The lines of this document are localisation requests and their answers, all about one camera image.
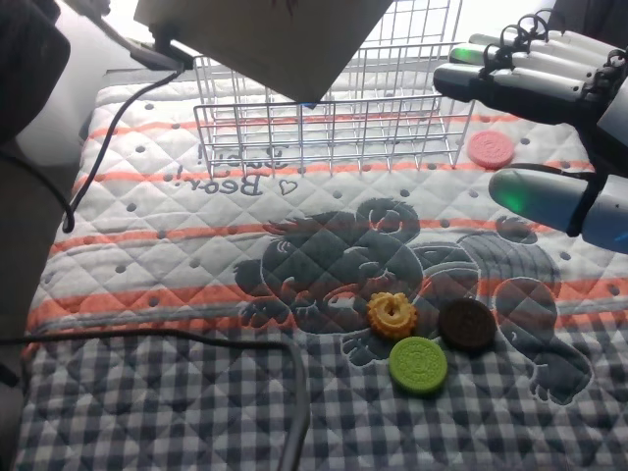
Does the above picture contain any wire dish rack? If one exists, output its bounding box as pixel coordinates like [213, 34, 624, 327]
[192, 0, 477, 177]

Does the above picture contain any green round toy cookie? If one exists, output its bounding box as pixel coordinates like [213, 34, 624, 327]
[389, 337, 448, 397]

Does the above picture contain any yellow flower toy cookie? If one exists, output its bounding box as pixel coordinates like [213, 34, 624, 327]
[366, 289, 418, 340]

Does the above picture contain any grey quilt with bear print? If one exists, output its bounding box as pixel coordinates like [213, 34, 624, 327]
[17, 73, 628, 471]

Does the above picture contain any beige book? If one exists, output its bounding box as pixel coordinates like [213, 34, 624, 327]
[133, 0, 395, 103]

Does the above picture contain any pink round toy cookie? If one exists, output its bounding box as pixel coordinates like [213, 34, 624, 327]
[466, 130, 516, 171]

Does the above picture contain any thick grey cable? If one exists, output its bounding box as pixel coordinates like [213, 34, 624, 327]
[0, 327, 313, 471]

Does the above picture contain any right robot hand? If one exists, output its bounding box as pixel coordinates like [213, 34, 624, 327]
[433, 9, 628, 256]

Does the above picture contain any dark hanging cable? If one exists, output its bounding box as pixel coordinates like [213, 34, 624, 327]
[0, 68, 186, 236]

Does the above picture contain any brown round toy cookie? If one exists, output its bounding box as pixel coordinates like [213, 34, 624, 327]
[438, 298, 497, 352]

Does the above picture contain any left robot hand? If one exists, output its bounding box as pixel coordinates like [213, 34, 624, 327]
[128, 20, 196, 74]

